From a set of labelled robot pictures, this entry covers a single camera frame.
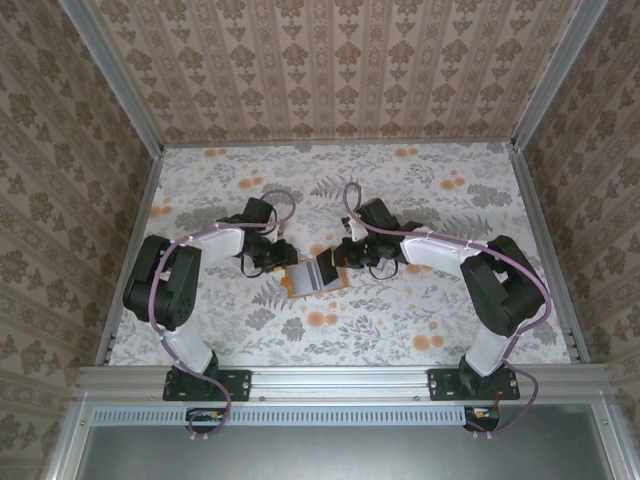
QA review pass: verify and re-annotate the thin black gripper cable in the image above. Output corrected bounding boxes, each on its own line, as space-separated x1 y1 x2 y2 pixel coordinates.
368 257 398 281
238 249 281 280

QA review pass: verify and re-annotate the orange leather card holder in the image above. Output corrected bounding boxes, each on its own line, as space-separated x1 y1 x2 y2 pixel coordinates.
281 258 351 300

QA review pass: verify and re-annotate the black connector box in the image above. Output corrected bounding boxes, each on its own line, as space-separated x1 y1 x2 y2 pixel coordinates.
185 406 227 427
463 405 502 430

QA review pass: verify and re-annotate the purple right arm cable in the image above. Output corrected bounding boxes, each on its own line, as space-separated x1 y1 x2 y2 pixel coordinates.
342 181 553 442

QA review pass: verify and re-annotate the grey metal sheet panel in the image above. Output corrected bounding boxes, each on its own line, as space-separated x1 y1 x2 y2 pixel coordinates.
74 424 609 480

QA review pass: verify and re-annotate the aluminium frame post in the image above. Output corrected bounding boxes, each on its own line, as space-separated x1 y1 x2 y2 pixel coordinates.
510 0 612 151
58 0 166 154

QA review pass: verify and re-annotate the thin aluminium wall rail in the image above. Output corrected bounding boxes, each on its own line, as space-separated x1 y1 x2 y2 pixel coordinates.
162 138 516 149

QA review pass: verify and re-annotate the thin black left gripper cable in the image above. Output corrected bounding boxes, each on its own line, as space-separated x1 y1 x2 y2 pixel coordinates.
238 249 281 280

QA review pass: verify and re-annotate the aluminium side rail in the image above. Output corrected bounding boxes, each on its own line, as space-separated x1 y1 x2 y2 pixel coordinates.
94 147 166 366
507 142 591 364

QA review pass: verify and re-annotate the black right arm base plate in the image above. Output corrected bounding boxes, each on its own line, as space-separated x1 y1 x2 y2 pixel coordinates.
428 368 521 403

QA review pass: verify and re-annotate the thin black right gripper cable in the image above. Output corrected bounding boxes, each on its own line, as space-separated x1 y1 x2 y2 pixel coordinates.
368 257 398 281

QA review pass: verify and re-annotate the long aluminium table rail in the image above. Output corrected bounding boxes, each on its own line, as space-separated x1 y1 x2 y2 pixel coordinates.
74 364 614 401

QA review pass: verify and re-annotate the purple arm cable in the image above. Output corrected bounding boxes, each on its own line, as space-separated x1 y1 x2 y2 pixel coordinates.
149 187 297 444
342 181 553 442

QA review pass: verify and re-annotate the floral patterned table cover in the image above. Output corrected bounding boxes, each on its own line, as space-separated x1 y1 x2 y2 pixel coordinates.
105 142 574 367

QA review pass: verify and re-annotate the grey slotted cable duct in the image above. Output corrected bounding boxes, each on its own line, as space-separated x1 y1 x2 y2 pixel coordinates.
92 405 469 426

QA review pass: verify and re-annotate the black credit card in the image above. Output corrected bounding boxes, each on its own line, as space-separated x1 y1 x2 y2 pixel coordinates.
314 246 342 287

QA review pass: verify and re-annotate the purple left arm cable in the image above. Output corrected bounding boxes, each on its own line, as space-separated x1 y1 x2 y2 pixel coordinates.
149 187 297 444

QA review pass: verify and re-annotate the aluminium frame bar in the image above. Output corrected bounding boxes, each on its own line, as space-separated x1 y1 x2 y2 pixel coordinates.
47 394 94 480
592 394 629 480

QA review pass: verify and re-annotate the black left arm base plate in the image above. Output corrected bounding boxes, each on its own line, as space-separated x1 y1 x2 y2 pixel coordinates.
163 368 252 403

